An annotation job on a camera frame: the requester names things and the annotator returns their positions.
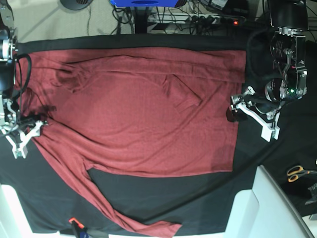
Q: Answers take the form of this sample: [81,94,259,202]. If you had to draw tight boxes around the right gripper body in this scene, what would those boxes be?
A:
[0,99,48,149]

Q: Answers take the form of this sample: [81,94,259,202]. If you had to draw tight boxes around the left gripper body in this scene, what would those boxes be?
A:
[229,86,281,128]

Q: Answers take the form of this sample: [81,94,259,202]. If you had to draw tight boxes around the maroon long-sleeve T-shirt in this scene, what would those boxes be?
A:
[22,47,246,238]

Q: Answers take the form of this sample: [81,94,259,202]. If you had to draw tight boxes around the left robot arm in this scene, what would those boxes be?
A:
[226,0,309,132]

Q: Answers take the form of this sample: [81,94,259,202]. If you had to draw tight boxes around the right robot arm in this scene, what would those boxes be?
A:
[0,0,48,158]

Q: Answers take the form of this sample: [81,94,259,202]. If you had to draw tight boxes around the crumpled black plastic piece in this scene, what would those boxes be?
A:
[305,183,317,205]

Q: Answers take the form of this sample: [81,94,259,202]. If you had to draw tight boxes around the black table cloth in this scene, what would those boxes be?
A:
[0,34,317,236]

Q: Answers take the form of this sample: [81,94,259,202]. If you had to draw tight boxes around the white power strip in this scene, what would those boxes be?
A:
[148,12,246,26]

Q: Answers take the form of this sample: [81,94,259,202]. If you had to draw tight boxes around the blue clamp at bottom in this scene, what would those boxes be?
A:
[69,218,91,238]

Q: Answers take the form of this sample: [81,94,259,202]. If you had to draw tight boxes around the dark round fan base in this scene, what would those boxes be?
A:
[60,0,93,10]

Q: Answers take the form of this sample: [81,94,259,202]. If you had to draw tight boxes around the blue plastic box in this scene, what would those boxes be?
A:
[109,0,178,7]

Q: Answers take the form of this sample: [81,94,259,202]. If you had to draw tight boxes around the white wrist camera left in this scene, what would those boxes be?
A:
[261,126,280,142]

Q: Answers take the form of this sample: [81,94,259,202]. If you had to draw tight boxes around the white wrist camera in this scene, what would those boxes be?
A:
[261,126,280,142]
[12,145,28,159]

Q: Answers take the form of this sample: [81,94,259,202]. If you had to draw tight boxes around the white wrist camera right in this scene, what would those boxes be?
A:
[12,145,28,159]

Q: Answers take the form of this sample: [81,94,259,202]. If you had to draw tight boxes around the yellow-handled scissors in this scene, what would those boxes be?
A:
[287,165,317,182]

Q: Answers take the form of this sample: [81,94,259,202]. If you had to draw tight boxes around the black stand post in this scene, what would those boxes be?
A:
[133,7,152,34]

